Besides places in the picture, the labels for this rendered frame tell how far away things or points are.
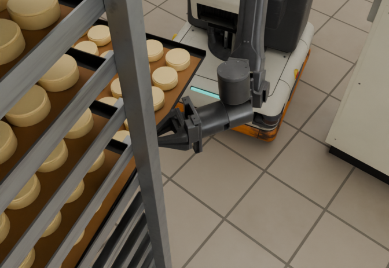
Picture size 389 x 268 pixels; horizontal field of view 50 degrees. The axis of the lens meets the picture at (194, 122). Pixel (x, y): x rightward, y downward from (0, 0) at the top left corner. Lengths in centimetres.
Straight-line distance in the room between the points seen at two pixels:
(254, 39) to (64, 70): 41
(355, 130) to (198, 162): 68
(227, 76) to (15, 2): 37
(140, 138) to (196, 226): 116
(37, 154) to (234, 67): 40
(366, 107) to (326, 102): 54
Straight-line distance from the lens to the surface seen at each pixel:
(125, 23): 47
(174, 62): 85
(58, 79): 51
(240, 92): 73
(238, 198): 182
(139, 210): 80
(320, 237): 180
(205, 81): 184
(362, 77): 164
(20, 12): 46
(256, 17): 81
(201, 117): 75
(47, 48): 41
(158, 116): 79
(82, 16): 44
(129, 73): 52
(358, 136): 184
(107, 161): 66
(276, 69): 193
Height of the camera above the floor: 158
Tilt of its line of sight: 51 degrees down
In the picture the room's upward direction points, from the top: straight up
